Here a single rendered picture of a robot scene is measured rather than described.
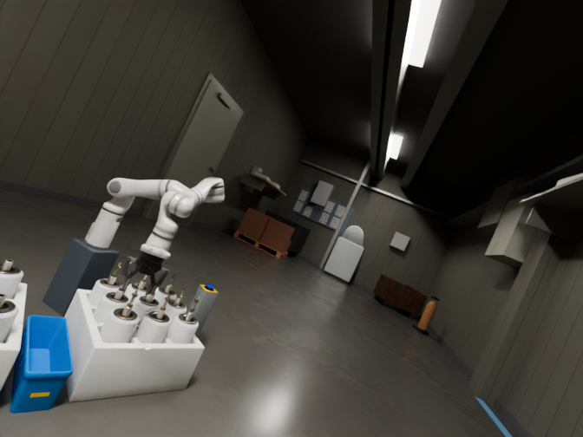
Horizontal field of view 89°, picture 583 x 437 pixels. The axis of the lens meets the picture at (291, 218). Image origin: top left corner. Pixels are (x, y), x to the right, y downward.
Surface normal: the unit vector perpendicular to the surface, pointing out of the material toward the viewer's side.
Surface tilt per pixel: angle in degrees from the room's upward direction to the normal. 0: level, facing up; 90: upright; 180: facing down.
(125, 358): 90
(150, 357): 90
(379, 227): 90
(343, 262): 90
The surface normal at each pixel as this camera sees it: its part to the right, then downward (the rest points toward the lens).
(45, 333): 0.64, 0.25
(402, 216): -0.25, -0.13
